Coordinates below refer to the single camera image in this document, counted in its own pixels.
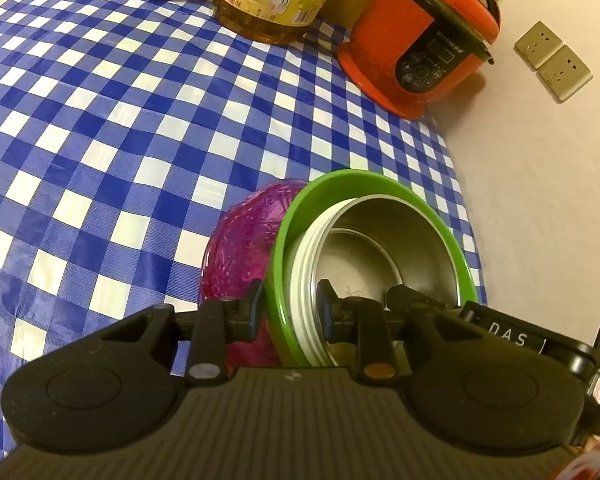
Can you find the white plastic bowl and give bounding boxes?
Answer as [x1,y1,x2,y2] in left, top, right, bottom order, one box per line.
[285,198,367,367]

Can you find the stainless steel bowl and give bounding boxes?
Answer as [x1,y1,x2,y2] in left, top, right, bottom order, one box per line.
[315,194,461,357]

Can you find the green plastic bowl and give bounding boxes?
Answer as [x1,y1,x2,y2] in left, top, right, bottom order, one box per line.
[269,168,480,369]

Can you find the red white object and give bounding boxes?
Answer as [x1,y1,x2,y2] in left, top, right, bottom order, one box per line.
[555,435,600,480]

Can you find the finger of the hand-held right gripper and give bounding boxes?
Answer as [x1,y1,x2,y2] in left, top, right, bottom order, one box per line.
[386,284,464,319]

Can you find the pink glass plate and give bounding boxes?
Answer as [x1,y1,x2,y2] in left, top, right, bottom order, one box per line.
[202,180,311,361]
[200,210,283,377]
[198,195,281,368]

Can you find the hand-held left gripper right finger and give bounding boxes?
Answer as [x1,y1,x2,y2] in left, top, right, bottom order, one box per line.
[316,280,526,380]

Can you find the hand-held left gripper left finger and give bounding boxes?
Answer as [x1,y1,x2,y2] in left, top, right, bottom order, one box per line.
[45,280,266,386]

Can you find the blue white checkered tablecloth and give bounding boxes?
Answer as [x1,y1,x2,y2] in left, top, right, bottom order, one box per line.
[0,0,489,461]

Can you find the double wall power sockets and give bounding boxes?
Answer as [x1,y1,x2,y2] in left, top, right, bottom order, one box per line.
[536,44,594,104]

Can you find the red electric pressure cooker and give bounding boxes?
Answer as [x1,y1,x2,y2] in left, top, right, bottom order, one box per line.
[336,0,501,121]

